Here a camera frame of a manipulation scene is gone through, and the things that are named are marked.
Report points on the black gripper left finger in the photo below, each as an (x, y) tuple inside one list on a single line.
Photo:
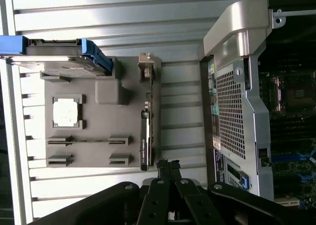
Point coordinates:
[(153, 200)]

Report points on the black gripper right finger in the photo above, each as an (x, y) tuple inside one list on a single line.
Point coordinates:
[(195, 200)]

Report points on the blue case latch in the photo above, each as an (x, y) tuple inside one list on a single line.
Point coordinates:
[(243, 180)]

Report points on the grey plastic parts rack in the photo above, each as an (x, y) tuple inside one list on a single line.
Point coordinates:
[(111, 126)]

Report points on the green RAM stick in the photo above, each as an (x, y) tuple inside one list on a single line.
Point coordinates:
[(89, 141)]

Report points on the open black PC case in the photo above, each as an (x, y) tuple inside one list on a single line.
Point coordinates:
[(261, 126)]

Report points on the green motherboard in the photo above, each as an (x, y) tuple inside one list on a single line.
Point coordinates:
[(291, 165)]

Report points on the blue expansion slot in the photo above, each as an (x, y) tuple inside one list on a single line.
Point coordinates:
[(296, 158)]

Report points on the silver CPU chip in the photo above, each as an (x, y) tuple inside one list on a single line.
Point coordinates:
[(65, 112)]

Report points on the CPU socket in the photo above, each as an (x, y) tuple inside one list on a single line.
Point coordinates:
[(297, 94)]

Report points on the hard disk in blue caddy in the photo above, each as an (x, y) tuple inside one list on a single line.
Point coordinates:
[(54, 49)]

